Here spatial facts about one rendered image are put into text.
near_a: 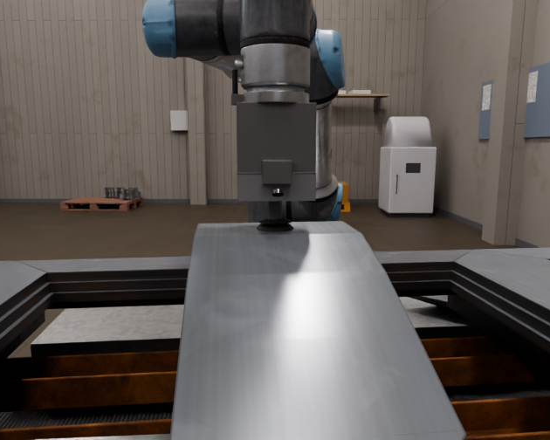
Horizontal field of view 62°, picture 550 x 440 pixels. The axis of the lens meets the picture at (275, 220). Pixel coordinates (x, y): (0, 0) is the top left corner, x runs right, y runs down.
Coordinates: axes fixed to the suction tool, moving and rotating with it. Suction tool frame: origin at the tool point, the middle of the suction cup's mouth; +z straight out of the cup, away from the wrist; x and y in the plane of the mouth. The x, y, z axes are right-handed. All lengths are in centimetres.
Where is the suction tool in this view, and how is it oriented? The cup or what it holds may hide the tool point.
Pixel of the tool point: (275, 238)
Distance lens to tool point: 52.4
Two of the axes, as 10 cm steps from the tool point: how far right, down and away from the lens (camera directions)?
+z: 0.0, 9.9, 1.7
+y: 10.0, -0.1, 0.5
